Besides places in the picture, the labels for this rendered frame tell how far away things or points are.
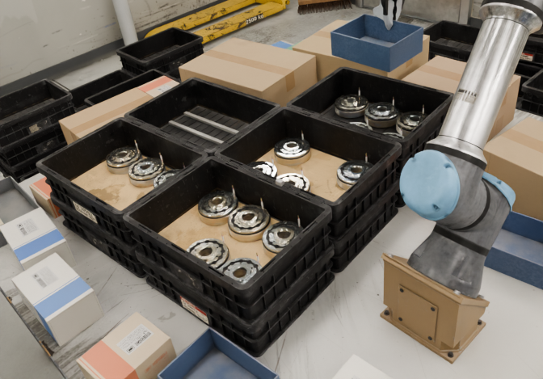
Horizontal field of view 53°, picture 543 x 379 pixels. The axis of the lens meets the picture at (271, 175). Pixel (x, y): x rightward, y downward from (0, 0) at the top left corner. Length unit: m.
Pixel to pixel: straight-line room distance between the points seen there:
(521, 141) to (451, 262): 0.57
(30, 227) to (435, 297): 1.08
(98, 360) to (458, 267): 0.76
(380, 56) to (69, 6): 3.43
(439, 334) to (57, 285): 0.88
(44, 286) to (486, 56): 1.10
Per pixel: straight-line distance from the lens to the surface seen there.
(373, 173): 1.32
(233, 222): 1.32
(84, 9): 4.66
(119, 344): 1.26
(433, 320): 1.18
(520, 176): 1.52
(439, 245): 1.14
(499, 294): 1.38
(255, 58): 2.02
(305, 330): 1.28
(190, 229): 1.38
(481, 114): 1.06
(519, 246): 1.50
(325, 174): 1.48
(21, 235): 1.63
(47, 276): 1.46
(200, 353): 1.26
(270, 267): 1.10
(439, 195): 1.00
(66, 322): 1.39
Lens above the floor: 1.71
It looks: 36 degrees down
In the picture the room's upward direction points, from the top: 8 degrees counter-clockwise
